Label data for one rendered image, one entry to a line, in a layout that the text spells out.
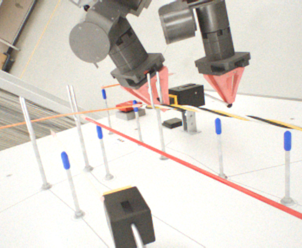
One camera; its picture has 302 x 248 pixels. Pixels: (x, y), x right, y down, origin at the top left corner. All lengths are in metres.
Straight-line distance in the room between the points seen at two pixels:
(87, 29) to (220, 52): 0.28
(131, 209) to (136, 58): 0.30
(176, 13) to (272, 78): 1.42
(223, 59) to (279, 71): 1.38
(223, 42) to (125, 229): 0.43
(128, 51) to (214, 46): 0.18
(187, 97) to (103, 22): 0.23
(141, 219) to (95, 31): 0.26
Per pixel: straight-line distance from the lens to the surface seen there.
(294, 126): 0.34
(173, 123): 0.64
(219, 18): 0.60
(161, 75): 0.51
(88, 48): 0.43
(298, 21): 2.11
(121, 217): 0.25
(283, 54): 2.02
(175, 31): 0.59
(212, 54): 0.61
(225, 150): 0.51
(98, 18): 0.42
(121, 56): 0.50
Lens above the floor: 1.52
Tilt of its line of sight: 38 degrees down
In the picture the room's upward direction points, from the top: 64 degrees counter-clockwise
